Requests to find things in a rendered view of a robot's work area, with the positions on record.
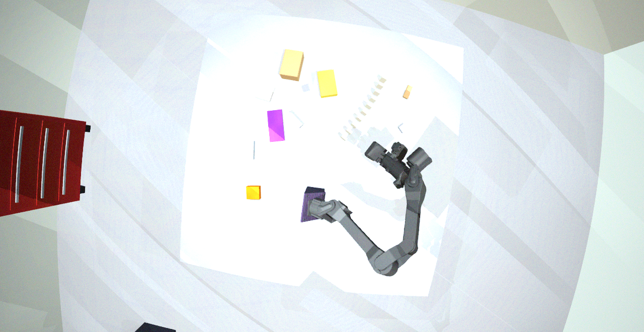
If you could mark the orange block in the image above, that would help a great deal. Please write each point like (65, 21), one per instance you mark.
(253, 192)

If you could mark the tan rectangular block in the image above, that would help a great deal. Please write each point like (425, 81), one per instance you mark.
(408, 91)
(292, 64)

